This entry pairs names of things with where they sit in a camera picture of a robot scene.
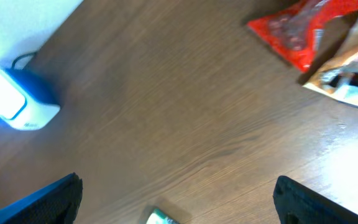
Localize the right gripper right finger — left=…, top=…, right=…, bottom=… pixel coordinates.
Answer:
left=273, top=175, right=358, bottom=224

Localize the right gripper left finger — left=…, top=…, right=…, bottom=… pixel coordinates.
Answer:
left=0, top=173, right=83, bottom=224

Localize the green tissue pack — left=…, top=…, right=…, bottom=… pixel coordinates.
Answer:
left=146, top=208, right=180, bottom=224

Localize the yellow wet wipes pack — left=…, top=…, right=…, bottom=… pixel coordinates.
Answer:
left=303, top=20, right=358, bottom=107

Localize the red snack bag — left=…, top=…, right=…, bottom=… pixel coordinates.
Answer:
left=247, top=0, right=358, bottom=72

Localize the scanner black cable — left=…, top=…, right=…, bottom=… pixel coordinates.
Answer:
left=11, top=51, right=39, bottom=70

